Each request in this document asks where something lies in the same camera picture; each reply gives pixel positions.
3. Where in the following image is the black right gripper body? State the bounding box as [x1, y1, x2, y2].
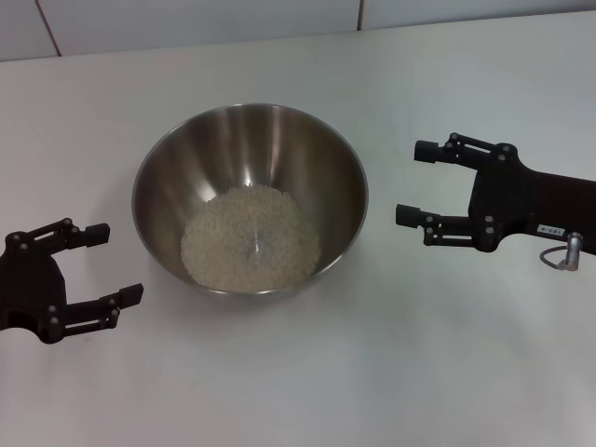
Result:
[468, 143, 596, 256]

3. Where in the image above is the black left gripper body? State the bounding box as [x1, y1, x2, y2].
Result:
[0, 232, 67, 345]

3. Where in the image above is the right gripper cable with plug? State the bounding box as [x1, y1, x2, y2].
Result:
[539, 231, 586, 272]

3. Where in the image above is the stainless steel mixing bowl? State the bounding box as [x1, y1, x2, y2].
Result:
[131, 102, 370, 306]

